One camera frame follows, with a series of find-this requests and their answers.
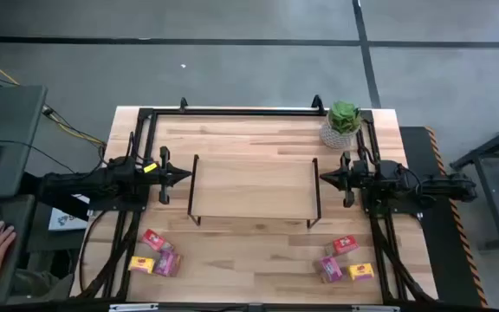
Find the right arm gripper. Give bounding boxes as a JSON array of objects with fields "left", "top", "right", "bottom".
[{"left": 319, "top": 151, "right": 370, "bottom": 209}]

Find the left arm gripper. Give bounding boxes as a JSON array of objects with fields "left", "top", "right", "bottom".
[{"left": 144, "top": 146, "right": 193, "bottom": 205}]

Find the red Froot Loops cereal box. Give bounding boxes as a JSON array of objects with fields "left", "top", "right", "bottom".
[
  {"left": 325, "top": 234, "right": 360, "bottom": 257},
  {"left": 140, "top": 228, "right": 175, "bottom": 253}
]

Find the purple Raisin Bran cereal box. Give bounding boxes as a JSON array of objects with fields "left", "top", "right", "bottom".
[
  {"left": 317, "top": 255, "right": 345, "bottom": 285},
  {"left": 152, "top": 249, "right": 184, "bottom": 278}
]

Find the yellow Corn Pops cereal box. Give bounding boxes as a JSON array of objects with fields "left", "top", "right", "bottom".
[
  {"left": 127, "top": 255, "right": 156, "bottom": 275},
  {"left": 347, "top": 262, "right": 375, "bottom": 282}
]

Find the wooden shelf with black legs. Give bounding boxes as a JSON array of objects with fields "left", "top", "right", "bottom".
[{"left": 187, "top": 153, "right": 322, "bottom": 230}]

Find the succulent in white patterned pot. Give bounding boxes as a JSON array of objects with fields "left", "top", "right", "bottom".
[{"left": 318, "top": 101, "right": 363, "bottom": 151}]

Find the white printed cardboard box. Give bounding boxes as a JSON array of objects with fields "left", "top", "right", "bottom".
[{"left": 48, "top": 193, "right": 90, "bottom": 232}]

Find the black mat with hazard stripe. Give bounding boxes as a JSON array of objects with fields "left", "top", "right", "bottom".
[{"left": 399, "top": 125, "right": 489, "bottom": 309}]

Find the grey metal table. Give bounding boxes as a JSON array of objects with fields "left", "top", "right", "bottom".
[{"left": 450, "top": 113, "right": 499, "bottom": 250}]

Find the grey desk top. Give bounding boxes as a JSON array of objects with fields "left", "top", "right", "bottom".
[
  {"left": 0, "top": 194, "right": 36, "bottom": 307},
  {"left": 0, "top": 85, "right": 49, "bottom": 200}
]

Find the person's leg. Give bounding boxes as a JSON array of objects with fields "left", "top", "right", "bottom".
[{"left": 9, "top": 249, "right": 77, "bottom": 304}]

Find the black aluminium table frame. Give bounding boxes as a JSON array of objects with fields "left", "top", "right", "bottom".
[{"left": 69, "top": 94, "right": 439, "bottom": 312}]

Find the black floor cable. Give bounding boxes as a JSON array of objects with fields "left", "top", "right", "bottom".
[{"left": 42, "top": 103, "right": 108, "bottom": 166}]

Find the black looped cable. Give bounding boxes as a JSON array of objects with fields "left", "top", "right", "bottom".
[{"left": 78, "top": 210, "right": 110, "bottom": 292}]

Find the black keyboard cable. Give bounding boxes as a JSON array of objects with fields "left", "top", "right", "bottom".
[{"left": 0, "top": 138, "right": 77, "bottom": 174}]

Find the silver metal bracket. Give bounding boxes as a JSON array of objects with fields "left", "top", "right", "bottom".
[
  {"left": 352, "top": 305, "right": 400, "bottom": 312},
  {"left": 109, "top": 302, "right": 159, "bottom": 312}
]

